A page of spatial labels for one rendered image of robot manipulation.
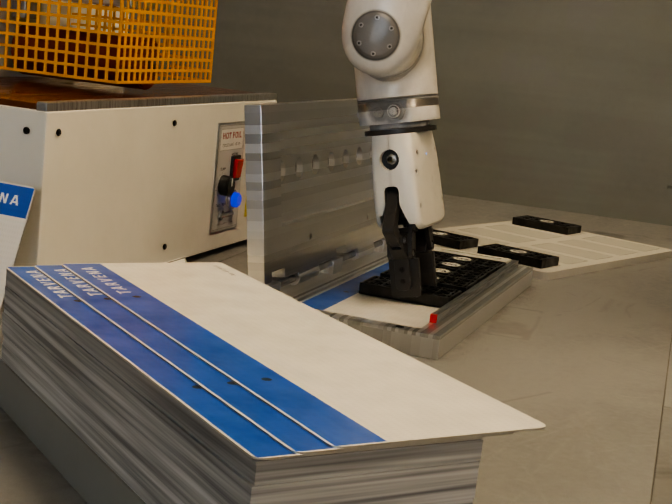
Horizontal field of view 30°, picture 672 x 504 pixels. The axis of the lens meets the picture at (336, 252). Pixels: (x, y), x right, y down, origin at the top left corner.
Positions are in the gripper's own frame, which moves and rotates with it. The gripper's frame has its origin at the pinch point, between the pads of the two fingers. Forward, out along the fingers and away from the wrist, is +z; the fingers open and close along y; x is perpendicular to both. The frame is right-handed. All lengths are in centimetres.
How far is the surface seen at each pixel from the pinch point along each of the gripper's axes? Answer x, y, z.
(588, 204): 16, 222, 13
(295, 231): 10.1, -6.7, -6.0
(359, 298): 4.7, -4.3, 1.6
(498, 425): -23, -64, -1
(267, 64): 105, 216, -35
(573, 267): -9.5, 41.7, 5.7
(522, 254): -3.4, 39.1, 3.2
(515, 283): -6.6, 18.8, 4.1
